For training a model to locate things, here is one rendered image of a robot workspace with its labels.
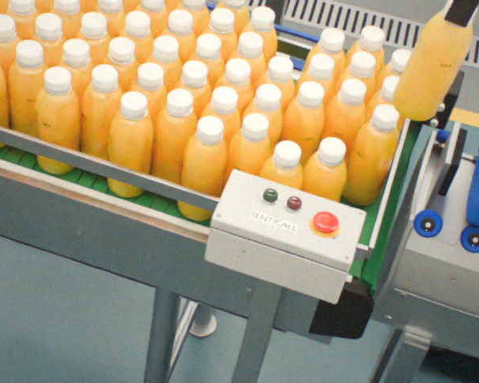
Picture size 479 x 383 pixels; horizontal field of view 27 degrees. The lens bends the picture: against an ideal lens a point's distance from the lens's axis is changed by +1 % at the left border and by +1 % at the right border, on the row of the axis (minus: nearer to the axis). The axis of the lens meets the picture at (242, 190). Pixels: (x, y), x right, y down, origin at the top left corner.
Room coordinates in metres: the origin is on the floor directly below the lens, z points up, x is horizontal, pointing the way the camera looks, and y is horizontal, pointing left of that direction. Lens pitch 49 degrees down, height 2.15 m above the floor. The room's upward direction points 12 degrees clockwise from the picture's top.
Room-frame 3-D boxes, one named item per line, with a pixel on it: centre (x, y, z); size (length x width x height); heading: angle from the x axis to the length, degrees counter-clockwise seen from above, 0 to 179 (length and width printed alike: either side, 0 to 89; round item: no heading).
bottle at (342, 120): (1.19, -0.14, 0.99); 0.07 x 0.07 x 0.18
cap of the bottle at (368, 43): (1.32, -0.16, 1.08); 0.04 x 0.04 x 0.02
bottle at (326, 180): (1.05, -0.12, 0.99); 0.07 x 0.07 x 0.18
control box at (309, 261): (0.89, -0.07, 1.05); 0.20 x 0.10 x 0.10; 82
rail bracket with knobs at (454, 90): (1.35, -0.30, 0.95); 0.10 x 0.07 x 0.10; 172
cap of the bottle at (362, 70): (1.26, -0.15, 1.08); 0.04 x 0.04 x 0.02
